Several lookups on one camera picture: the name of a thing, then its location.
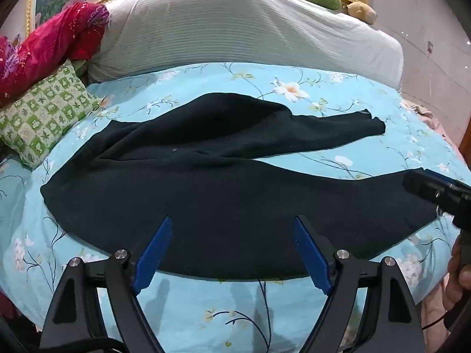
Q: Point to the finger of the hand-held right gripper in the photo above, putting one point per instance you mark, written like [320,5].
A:
[423,185]

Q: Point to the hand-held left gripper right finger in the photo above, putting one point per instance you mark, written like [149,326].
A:
[308,250]

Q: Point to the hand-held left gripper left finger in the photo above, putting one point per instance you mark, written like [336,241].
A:
[156,250]

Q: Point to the black pants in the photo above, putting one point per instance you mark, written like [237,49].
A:
[220,191]

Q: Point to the person's right hand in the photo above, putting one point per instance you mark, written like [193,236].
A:
[458,286]

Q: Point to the pink cloth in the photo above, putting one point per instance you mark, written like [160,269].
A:
[434,121]

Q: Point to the blue floral bed sheet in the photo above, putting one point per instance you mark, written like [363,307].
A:
[206,309]

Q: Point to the green checkered pillow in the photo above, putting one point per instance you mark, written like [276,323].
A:
[44,112]

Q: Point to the yellow plush toy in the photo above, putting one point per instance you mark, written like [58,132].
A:
[362,11]

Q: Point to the white ribbed pillow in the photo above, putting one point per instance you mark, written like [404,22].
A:
[235,33]

